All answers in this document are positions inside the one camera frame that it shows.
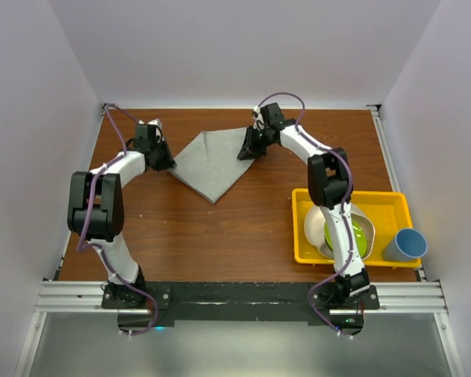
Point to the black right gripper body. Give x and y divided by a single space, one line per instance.
264 140

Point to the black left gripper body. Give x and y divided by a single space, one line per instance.
157 140

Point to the grey cloth napkin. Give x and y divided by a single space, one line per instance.
209 163

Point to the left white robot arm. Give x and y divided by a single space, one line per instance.
96 209

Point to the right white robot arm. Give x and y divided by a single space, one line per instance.
330 186

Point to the beige shell-shaped plate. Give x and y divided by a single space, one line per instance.
315 221

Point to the lime green bowl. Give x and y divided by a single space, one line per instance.
361 241

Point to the yellow plastic tray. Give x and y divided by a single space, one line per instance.
387 211

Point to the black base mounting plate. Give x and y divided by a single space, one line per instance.
321 309

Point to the blue plastic cup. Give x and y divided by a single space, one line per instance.
406 246

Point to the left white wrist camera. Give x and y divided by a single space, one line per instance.
155 122

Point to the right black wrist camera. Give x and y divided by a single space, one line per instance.
267 115

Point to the aluminium frame rail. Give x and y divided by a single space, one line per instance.
89 297

